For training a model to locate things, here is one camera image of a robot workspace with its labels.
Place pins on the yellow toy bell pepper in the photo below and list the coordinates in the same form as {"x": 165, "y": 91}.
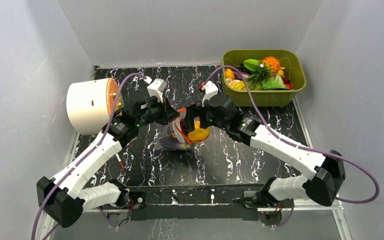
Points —
{"x": 198, "y": 134}

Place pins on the small orange tipped pen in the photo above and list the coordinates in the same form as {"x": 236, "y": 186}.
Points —
{"x": 122, "y": 166}

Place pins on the green toy cabbage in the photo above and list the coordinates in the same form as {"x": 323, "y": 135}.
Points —
{"x": 274, "y": 82}

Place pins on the olive green plastic bin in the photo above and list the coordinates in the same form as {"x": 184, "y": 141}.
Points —
{"x": 291, "y": 68}

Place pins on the orange yellow toy pear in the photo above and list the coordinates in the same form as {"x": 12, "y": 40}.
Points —
{"x": 229, "y": 74}

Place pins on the white cylinder orange lid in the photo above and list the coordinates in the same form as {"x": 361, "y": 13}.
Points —
{"x": 89, "y": 104}

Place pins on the clear orange zip top bag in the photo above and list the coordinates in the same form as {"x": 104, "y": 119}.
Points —
{"x": 175, "y": 136}

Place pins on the purple toy eggplant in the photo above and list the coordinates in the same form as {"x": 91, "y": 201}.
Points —
{"x": 239, "y": 75}

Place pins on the yellow toy starfruit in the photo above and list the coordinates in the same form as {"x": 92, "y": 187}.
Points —
{"x": 240, "y": 86}

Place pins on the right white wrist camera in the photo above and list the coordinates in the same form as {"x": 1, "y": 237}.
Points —
{"x": 209, "y": 89}

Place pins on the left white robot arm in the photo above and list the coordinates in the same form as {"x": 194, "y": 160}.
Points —
{"x": 64, "y": 197}

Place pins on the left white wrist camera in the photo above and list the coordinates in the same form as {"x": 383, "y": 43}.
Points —
{"x": 155, "y": 88}

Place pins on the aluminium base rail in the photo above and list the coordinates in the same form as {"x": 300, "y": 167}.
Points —
{"x": 311, "y": 205}

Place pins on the toy garlic bulb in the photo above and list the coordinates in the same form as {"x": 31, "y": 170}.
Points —
{"x": 232, "y": 82}

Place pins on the light green toy vegetable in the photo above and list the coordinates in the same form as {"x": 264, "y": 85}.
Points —
{"x": 252, "y": 64}

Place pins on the toy pineapple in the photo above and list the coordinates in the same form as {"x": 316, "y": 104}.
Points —
{"x": 269, "y": 67}

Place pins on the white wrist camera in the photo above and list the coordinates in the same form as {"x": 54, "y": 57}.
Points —
{"x": 155, "y": 88}
{"x": 209, "y": 89}

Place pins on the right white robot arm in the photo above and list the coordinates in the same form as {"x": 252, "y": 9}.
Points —
{"x": 321, "y": 175}

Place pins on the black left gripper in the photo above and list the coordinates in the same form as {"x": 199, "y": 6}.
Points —
{"x": 168, "y": 113}

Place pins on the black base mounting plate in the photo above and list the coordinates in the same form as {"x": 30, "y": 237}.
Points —
{"x": 220, "y": 201}

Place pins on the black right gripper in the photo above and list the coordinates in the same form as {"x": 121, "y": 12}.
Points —
{"x": 192, "y": 114}

